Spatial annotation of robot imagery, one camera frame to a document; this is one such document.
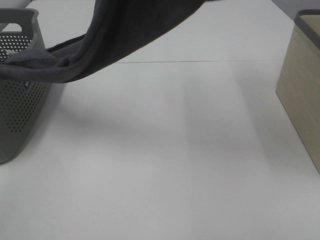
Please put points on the beige fabric storage bin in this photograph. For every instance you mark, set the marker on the beige fabric storage bin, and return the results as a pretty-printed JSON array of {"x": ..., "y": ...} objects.
[{"x": 298, "y": 85}]

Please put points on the dark grey towel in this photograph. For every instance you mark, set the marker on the dark grey towel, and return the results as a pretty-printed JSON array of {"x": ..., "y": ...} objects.
[{"x": 118, "y": 28}]

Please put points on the grey perforated plastic basket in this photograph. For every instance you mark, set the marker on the grey perforated plastic basket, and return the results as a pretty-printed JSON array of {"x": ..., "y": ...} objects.
[{"x": 20, "y": 101}]

